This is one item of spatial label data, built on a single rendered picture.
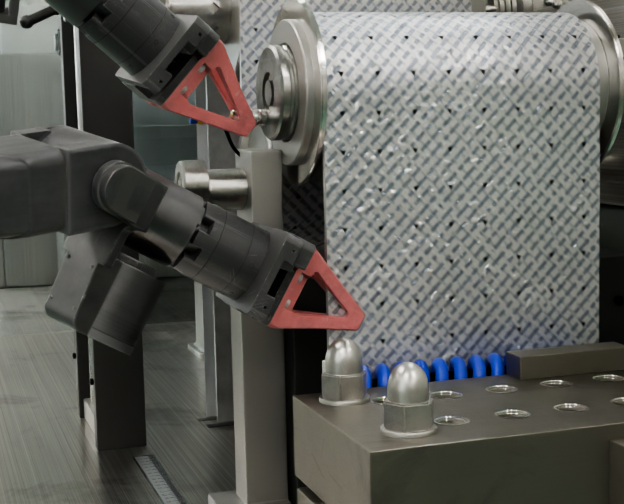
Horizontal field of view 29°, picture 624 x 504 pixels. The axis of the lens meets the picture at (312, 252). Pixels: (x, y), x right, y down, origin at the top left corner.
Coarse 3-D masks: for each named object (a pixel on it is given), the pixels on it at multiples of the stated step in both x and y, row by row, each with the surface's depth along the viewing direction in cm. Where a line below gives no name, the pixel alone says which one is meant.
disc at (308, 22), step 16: (288, 0) 96; (288, 16) 96; (304, 16) 92; (272, 32) 101; (320, 48) 90; (320, 64) 90; (320, 80) 90; (320, 96) 90; (320, 112) 90; (320, 128) 91; (320, 144) 91; (304, 160) 94; (288, 176) 99; (304, 176) 95
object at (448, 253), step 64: (384, 192) 93; (448, 192) 95; (512, 192) 96; (576, 192) 98; (384, 256) 94; (448, 256) 95; (512, 256) 97; (576, 256) 99; (384, 320) 94; (448, 320) 96; (512, 320) 98; (576, 320) 99
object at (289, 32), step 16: (288, 32) 94; (304, 32) 93; (592, 32) 100; (304, 48) 92; (304, 64) 91; (304, 80) 91; (608, 80) 99; (304, 96) 91; (304, 112) 92; (304, 128) 92; (272, 144) 100; (288, 144) 96; (304, 144) 93; (288, 160) 96; (320, 160) 96
